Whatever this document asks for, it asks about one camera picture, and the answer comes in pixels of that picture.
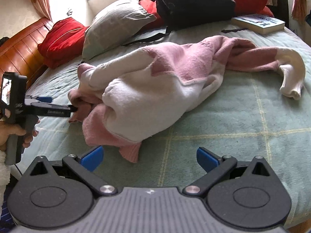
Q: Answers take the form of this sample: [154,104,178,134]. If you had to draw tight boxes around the green plaid bed blanket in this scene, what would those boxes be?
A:
[95,22,310,227]

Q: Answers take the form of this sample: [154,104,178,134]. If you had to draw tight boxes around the red plaid curtain right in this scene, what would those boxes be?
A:
[292,0,307,24]

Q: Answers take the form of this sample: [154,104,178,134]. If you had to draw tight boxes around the red quilt left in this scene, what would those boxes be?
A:
[38,17,88,69]

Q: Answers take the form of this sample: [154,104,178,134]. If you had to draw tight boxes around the pink and white sweater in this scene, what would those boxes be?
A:
[68,35,306,163]

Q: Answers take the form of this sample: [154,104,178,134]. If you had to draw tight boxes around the blue white book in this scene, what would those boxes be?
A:
[232,14,285,35]

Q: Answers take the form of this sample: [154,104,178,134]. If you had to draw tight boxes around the wooden headboard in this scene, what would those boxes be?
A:
[0,17,53,88]

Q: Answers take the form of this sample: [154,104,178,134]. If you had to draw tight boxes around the person left hand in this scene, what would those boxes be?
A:
[0,120,39,151]

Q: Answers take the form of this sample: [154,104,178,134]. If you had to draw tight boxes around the red quilt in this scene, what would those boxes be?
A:
[38,17,88,69]
[139,0,274,29]

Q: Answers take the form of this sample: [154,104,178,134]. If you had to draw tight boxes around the grey green pillow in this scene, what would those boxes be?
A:
[82,0,156,61]

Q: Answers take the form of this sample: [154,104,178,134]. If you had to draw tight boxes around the white fleece left forearm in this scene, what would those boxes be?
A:
[0,151,10,207]

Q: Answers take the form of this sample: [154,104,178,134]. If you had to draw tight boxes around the black backpack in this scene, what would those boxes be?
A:
[124,0,236,46]

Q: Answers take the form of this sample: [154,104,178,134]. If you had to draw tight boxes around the red quilt right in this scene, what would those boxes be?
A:
[139,0,274,29]

